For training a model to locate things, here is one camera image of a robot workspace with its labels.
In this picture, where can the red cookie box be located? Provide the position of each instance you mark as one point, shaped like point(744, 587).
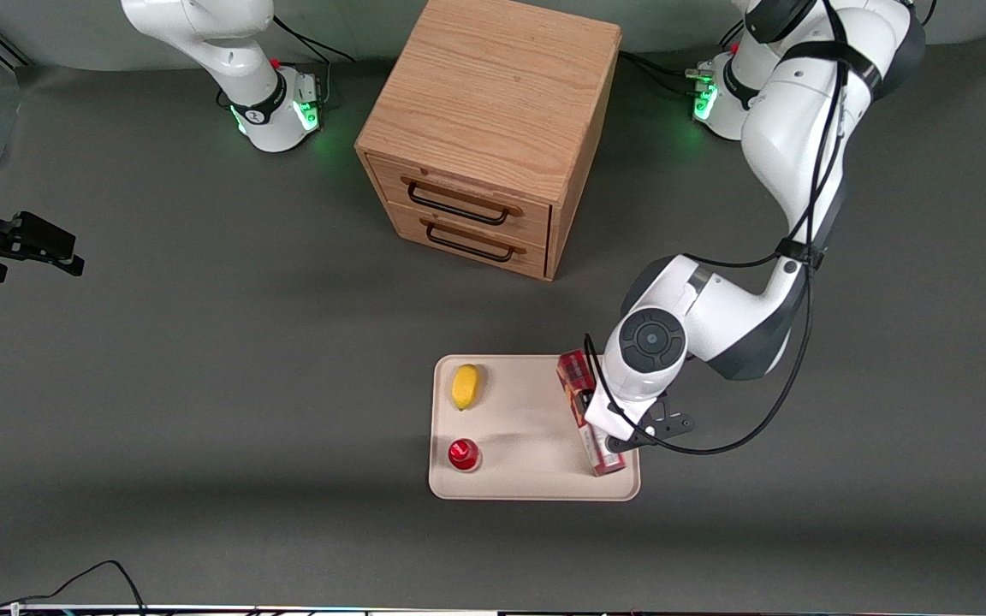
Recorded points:
point(574, 372)

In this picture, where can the yellow lemon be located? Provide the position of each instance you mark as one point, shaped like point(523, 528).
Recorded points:
point(465, 386)

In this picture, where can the beige plastic tray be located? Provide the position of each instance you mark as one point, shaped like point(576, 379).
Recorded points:
point(519, 428)

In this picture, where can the wooden drawer cabinet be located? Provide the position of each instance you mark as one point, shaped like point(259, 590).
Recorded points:
point(493, 85)

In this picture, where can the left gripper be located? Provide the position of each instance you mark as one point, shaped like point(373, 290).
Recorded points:
point(584, 399)

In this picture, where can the grey table mat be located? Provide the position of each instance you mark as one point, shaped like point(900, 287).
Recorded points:
point(202, 385)

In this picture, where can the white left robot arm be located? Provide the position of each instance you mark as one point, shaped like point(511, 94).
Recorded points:
point(784, 128)

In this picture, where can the aluminium frame rail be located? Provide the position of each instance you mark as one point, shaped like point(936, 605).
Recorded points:
point(1, 38)

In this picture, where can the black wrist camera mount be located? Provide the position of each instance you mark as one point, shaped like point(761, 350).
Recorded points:
point(673, 423)

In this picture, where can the wooden drawer front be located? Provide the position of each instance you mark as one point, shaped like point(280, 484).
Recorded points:
point(536, 221)
point(531, 257)

